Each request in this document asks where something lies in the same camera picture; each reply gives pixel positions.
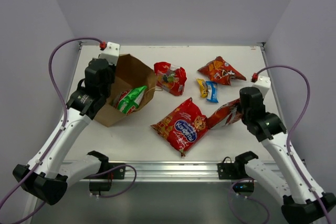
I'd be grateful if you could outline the red KitKat candy pack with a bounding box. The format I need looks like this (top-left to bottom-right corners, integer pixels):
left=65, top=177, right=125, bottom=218
left=206, top=99, right=242, bottom=129

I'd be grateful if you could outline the brown paper bag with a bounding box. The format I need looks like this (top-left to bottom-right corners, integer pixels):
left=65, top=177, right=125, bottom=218
left=94, top=54, right=156, bottom=127

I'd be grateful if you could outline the green chip bag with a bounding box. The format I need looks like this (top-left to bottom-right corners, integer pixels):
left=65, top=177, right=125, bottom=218
left=112, top=86, right=147, bottom=115

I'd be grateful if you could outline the blue white snack pack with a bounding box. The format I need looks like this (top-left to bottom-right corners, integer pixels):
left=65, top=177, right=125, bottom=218
left=206, top=81, right=218, bottom=103

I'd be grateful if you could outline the red Doritos chip bag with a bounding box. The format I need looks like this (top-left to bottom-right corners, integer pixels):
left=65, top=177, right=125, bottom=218
left=197, top=56, right=247, bottom=86

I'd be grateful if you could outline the yellow M&M candy pack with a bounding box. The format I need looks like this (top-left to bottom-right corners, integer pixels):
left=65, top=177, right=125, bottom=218
left=196, top=78, right=208, bottom=98

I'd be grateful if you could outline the red Skittles candy pack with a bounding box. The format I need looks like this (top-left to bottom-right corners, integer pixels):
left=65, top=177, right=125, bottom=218
left=154, top=62, right=187, bottom=96

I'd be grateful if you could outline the large red candy bag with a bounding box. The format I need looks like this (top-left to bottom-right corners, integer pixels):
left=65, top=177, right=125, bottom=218
left=151, top=98, right=209, bottom=157

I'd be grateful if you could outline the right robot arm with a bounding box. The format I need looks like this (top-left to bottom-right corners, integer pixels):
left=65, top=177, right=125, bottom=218
left=234, top=87, right=335, bottom=223

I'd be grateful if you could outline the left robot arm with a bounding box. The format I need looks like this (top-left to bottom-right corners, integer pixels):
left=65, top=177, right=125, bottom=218
left=13, top=54, right=118, bottom=205

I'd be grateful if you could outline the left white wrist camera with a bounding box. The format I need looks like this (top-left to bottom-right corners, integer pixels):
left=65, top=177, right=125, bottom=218
left=98, top=41, right=120, bottom=66

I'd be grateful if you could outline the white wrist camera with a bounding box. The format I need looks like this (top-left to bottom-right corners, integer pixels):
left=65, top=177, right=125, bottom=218
left=98, top=41, right=120, bottom=66
left=251, top=73, right=271, bottom=98

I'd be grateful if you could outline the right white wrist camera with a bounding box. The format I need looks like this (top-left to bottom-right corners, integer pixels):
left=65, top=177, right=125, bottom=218
left=251, top=73, right=271, bottom=98

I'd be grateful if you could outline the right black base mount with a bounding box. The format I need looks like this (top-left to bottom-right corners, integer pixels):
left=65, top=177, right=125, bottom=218
left=217, top=156, right=255, bottom=196

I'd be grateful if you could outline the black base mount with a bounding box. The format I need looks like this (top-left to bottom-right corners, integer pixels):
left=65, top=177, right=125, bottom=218
left=217, top=156, right=255, bottom=196
left=87, top=162, right=125, bottom=195

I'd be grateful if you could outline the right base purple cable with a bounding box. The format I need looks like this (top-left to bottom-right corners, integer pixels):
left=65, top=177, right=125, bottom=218
left=227, top=178, right=270, bottom=224

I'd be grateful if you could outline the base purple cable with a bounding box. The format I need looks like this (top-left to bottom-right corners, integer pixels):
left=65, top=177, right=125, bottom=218
left=90, top=164, right=138, bottom=199
left=227, top=178, right=270, bottom=224

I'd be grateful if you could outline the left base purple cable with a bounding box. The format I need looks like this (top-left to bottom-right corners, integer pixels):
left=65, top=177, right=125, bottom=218
left=90, top=164, right=138, bottom=199

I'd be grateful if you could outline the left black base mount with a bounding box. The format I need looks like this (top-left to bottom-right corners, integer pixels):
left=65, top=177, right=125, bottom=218
left=87, top=162, right=125, bottom=195

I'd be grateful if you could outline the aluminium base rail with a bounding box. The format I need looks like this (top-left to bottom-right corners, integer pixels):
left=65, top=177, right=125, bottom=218
left=62, top=159, right=284, bottom=183

